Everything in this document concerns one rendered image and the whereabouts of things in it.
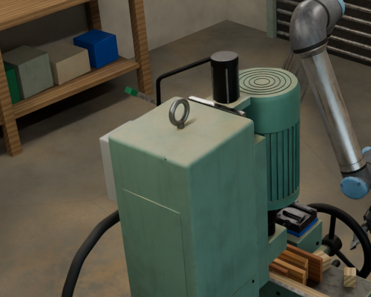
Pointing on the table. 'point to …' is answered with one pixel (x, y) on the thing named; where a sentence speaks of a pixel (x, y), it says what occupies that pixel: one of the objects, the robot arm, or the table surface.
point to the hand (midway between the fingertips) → (363, 252)
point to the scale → (289, 287)
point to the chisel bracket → (277, 243)
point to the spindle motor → (276, 128)
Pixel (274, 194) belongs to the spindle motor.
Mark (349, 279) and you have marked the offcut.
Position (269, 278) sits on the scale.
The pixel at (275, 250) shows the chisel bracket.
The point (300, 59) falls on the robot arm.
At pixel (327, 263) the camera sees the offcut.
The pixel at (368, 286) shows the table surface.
